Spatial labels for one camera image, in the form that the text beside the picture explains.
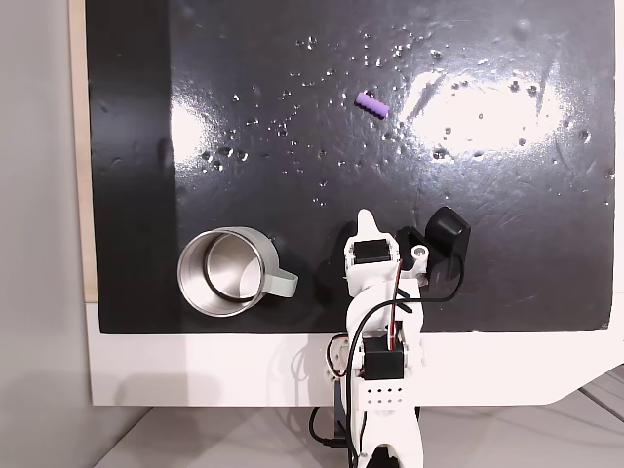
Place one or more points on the purple ribbed pen grip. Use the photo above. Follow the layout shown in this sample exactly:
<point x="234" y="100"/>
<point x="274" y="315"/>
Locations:
<point x="371" y="105"/>

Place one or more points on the glossy black mat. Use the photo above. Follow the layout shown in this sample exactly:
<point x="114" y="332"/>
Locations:
<point x="292" y="49"/>

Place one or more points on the pale wooden board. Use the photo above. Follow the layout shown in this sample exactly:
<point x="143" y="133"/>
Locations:
<point x="78" y="146"/>

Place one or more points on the black oval camera box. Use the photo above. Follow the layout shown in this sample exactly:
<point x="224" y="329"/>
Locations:
<point x="446" y="231"/>

